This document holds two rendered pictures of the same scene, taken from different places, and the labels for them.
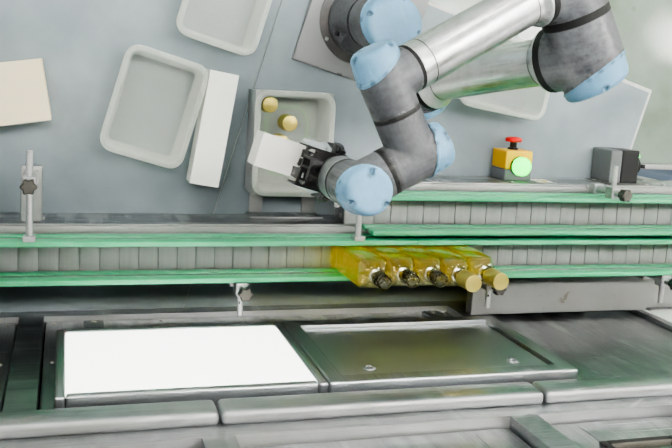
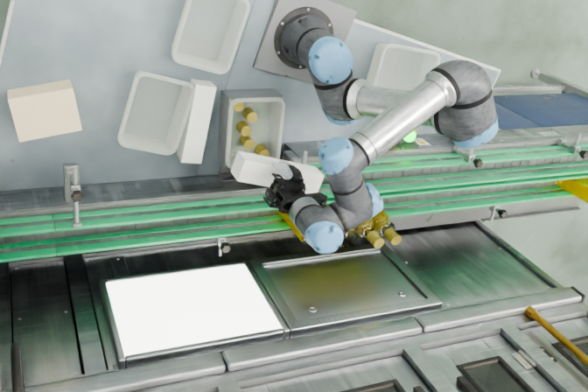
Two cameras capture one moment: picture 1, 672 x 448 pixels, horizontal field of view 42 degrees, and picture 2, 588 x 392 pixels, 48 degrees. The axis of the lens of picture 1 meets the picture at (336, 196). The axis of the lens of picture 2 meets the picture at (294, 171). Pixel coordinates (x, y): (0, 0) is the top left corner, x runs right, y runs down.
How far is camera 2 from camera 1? 0.59 m
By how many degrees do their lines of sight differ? 18
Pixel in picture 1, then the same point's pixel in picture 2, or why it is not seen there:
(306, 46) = (263, 58)
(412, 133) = (358, 200)
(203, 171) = (191, 154)
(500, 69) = not seen: hidden behind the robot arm
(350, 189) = (317, 241)
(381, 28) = (325, 67)
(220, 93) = (203, 101)
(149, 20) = (149, 46)
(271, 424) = (258, 368)
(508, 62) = not seen: hidden behind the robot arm
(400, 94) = (352, 178)
